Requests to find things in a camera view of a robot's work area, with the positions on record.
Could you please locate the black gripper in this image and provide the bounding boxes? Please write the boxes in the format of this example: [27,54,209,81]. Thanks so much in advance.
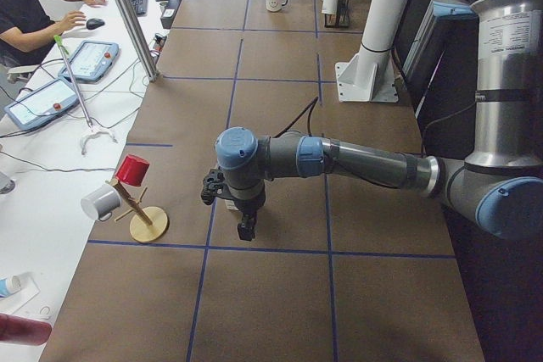
[229,181,266,240]

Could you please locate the blue white milk carton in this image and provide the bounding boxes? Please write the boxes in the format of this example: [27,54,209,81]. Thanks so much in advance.
[225,200,238,211]

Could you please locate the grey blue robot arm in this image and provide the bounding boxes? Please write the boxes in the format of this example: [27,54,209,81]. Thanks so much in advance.
[201,0,542,240]

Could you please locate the red cup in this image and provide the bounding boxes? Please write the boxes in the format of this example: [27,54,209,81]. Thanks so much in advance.
[115,154,150,187]

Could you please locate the white paper cup lower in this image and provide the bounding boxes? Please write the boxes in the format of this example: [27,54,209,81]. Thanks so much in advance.
[321,0,339,15]

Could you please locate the wooden mug tree stand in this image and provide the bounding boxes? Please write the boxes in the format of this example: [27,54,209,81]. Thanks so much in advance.
[108,178,169,243]

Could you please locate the grey white mug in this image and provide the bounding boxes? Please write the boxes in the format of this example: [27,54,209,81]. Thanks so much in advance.
[81,183,121,221]

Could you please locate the silver reacher grabber tool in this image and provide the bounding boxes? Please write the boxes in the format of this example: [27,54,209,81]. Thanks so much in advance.
[53,35,117,155]

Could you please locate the upper teach pendant tablet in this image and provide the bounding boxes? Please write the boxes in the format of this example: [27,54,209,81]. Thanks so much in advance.
[62,40,120,83]

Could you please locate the teach pendant tablet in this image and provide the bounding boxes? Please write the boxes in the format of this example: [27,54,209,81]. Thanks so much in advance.
[62,40,120,83]
[4,78,79,131]

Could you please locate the lower teach pendant tablet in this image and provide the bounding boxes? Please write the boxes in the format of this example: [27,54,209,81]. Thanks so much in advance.
[4,78,79,131]

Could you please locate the white blue tube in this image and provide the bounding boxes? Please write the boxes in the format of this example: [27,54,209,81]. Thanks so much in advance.
[0,276,21,298]

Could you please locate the dark red bottle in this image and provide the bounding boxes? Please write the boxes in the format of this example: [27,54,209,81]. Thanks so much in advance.
[1,314,52,346]

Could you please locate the black computer mouse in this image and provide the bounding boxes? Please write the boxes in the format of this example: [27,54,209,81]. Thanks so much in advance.
[86,18,105,31]

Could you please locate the person in black shirt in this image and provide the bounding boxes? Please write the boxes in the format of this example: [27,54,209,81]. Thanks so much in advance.
[1,0,106,68]

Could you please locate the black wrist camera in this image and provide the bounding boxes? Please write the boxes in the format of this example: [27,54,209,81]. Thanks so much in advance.
[200,169,224,206]

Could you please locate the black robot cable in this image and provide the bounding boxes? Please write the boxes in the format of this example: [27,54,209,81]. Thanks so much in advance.
[271,97,319,138]

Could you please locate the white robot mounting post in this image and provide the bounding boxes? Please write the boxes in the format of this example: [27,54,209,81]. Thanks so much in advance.
[335,0,407,103]

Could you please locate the aluminium frame post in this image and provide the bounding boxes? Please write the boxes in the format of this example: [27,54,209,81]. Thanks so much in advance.
[115,0,160,82]

